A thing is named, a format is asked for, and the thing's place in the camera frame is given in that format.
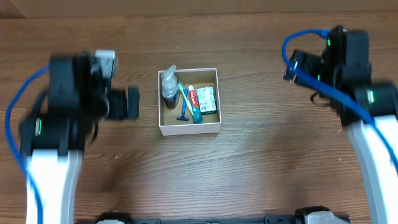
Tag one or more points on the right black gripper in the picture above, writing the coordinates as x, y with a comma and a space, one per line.
310, 66

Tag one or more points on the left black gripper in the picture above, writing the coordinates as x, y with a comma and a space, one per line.
119, 111

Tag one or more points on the clear spray bottle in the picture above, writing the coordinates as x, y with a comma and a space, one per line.
170, 87

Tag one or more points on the green white toothbrush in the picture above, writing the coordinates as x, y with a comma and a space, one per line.
189, 106

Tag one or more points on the blue disposable razor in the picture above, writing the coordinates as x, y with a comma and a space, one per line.
184, 107

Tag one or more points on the Colgate toothpaste tube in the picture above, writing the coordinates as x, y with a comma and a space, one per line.
197, 117

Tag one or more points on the green Dettol soap bar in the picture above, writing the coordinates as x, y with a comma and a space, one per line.
206, 100

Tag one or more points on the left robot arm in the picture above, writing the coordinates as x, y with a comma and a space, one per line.
63, 120

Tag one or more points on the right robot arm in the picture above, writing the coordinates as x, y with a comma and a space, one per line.
367, 110

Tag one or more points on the white cardboard box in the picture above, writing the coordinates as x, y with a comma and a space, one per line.
198, 77

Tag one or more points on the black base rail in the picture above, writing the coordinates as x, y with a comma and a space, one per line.
268, 219

